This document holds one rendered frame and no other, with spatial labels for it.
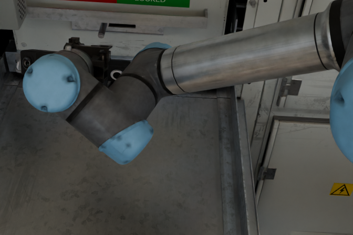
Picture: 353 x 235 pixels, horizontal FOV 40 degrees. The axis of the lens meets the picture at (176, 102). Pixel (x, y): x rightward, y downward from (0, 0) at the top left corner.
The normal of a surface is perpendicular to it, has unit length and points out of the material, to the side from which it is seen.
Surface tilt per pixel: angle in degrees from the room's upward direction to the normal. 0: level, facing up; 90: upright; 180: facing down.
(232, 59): 70
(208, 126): 0
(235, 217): 0
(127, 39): 90
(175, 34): 90
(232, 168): 0
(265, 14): 90
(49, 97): 60
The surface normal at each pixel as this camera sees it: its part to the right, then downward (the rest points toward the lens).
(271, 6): -0.03, 0.66
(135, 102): 0.61, -0.39
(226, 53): -0.59, -0.12
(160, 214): 0.05, -0.75
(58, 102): 0.00, 0.19
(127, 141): 0.19, 0.06
